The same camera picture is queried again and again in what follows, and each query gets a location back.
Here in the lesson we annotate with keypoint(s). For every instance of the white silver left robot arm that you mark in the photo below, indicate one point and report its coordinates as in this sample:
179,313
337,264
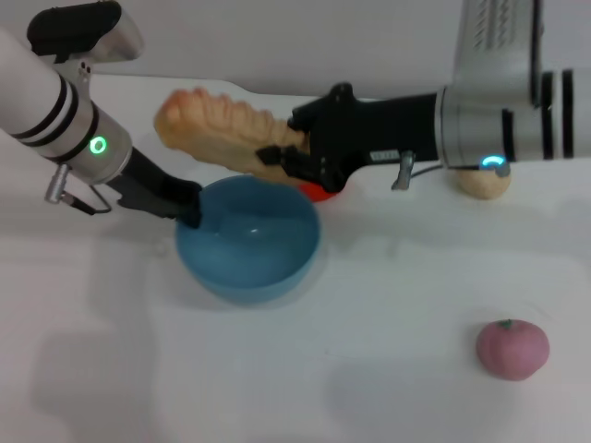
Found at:
60,120

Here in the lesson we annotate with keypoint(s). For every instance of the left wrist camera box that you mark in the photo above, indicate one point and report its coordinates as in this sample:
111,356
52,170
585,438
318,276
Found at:
83,27

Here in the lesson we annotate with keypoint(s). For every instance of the red tomato toy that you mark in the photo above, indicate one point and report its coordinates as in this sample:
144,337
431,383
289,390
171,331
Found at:
321,194

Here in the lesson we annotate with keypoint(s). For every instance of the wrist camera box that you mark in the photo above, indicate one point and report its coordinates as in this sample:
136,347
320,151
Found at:
498,37
83,27

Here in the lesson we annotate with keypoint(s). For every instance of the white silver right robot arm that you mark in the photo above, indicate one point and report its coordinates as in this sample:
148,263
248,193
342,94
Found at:
485,129

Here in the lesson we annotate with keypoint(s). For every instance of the round beige bun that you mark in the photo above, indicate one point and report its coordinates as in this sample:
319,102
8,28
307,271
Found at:
482,187

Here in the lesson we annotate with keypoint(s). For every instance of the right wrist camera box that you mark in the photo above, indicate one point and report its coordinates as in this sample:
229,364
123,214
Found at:
498,37

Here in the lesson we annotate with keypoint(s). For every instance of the pink peach toy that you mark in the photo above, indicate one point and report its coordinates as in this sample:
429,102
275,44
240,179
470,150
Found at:
512,350

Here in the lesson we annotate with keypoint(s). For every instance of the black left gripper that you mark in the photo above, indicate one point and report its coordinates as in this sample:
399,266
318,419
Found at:
148,189

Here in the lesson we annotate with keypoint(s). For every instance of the blue bowl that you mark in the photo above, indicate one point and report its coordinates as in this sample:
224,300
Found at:
249,263

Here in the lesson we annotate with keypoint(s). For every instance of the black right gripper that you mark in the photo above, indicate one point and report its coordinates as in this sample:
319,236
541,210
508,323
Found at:
369,129

